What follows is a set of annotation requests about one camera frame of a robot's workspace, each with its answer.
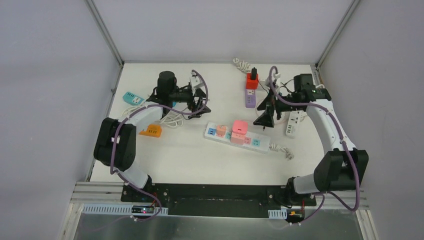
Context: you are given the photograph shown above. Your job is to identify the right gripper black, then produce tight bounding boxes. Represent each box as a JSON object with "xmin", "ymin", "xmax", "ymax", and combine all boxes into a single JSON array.
[{"xmin": 254, "ymin": 87, "xmax": 303, "ymax": 128}]

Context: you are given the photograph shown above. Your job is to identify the small white power strip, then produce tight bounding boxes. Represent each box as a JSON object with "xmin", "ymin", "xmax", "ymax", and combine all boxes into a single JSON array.
[{"xmin": 285, "ymin": 111, "xmax": 307, "ymax": 139}]

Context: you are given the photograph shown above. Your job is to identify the pink cube socket adapter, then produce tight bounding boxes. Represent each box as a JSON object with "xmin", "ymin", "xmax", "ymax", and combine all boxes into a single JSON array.
[{"xmin": 231, "ymin": 120, "xmax": 248, "ymax": 135}]

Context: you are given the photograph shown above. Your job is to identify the long white power strip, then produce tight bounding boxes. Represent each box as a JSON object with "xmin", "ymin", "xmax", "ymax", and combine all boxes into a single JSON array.
[{"xmin": 203, "ymin": 121, "xmax": 296, "ymax": 161}]

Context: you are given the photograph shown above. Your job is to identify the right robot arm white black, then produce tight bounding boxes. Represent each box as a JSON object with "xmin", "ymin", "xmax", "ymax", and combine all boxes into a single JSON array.
[{"xmin": 254, "ymin": 73, "xmax": 369, "ymax": 205}]

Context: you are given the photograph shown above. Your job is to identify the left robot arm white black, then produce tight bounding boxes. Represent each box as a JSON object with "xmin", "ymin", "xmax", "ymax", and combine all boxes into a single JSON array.
[{"xmin": 93, "ymin": 70, "xmax": 211, "ymax": 203}]

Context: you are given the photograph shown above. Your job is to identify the red cube socket adapter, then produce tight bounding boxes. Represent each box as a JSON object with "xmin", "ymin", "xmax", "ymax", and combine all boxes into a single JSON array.
[{"xmin": 245, "ymin": 73, "xmax": 259, "ymax": 90}]

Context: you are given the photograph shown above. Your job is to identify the purple power strip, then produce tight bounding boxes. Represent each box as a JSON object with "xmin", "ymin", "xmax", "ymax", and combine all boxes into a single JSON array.
[{"xmin": 244, "ymin": 89, "xmax": 256, "ymax": 109}]

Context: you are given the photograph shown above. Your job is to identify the small orange pink adapter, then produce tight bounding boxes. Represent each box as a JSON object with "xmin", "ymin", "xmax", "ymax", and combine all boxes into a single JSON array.
[{"xmin": 216, "ymin": 125, "xmax": 228, "ymax": 138}]

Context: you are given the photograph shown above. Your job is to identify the light pink cube adapter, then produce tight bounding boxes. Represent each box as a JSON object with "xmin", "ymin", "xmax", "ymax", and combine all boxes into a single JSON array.
[{"xmin": 230, "ymin": 132, "xmax": 246, "ymax": 145}]

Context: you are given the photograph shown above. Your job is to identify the orange power strip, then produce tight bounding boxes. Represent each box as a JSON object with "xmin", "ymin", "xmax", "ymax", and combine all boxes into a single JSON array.
[{"xmin": 138, "ymin": 124, "xmax": 162, "ymax": 138}]

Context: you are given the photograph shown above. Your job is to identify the teal power strip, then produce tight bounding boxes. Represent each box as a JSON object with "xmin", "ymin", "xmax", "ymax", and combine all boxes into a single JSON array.
[{"xmin": 122, "ymin": 91, "xmax": 146, "ymax": 106}]

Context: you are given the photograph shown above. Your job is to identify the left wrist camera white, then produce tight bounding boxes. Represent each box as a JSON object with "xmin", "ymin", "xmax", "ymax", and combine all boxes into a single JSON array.
[{"xmin": 189, "ymin": 70, "xmax": 204, "ymax": 91}]

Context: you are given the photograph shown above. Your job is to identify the white cord of orange strip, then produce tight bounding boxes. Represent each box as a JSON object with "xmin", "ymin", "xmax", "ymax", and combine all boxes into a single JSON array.
[{"xmin": 158, "ymin": 111, "xmax": 185, "ymax": 129}]

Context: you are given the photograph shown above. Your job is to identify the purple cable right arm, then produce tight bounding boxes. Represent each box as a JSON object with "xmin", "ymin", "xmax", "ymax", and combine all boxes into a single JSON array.
[{"xmin": 268, "ymin": 66, "xmax": 361, "ymax": 230}]

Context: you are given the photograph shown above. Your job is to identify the white coiled cord at back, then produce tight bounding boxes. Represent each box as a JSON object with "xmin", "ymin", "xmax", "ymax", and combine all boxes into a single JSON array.
[{"xmin": 232, "ymin": 57, "xmax": 252, "ymax": 74}]

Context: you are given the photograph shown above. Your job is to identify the white cord of teal strip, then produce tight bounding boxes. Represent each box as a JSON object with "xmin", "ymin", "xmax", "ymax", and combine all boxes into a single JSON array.
[{"xmin": 120, "ymin": 104, "xmax": 142, "ymax": 118}]

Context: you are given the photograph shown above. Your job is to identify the black mounting base plate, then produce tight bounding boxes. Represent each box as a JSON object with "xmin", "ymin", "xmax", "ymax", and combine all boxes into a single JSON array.
[{"xmin": 120, "ymin": 183, "xmax": 319, "ymax": 219}]

